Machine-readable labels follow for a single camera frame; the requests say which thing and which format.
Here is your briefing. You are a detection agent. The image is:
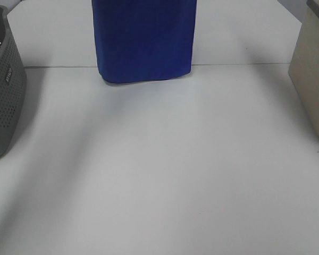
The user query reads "blue microfiber towel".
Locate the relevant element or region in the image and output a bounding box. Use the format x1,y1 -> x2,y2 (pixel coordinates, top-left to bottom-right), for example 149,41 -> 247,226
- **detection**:
91,0 -> 197,84

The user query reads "grey perforated plastic basket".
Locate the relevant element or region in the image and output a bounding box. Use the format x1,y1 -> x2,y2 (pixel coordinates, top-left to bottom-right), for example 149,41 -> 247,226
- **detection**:
0,5 -> 27,157

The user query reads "beige plastic storage basket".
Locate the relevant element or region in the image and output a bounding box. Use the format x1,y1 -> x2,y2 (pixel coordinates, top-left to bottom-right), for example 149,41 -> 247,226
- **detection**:
289,1 -> 319,137

